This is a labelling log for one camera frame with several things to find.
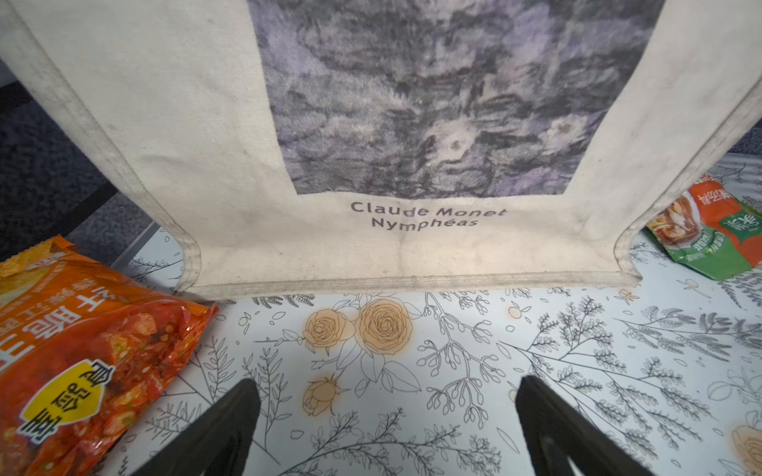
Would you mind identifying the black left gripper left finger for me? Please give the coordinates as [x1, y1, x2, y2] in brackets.
[136, 379, 261, 476]

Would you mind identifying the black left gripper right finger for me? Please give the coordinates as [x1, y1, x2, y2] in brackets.
[515, 376, 651, 476]

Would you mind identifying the floral patterned table cloth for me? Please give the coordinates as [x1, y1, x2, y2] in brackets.
[95, 233, 761, 475]

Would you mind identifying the orange red snack bag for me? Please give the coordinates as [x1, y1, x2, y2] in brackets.
[1, 236, 217, 475]

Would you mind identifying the green red snack packet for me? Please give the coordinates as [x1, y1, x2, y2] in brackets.
[647, 175, 761, 281]

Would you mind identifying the cream Monet canvas tote bag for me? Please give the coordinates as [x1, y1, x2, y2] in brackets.
[1, 1, 761, 299]

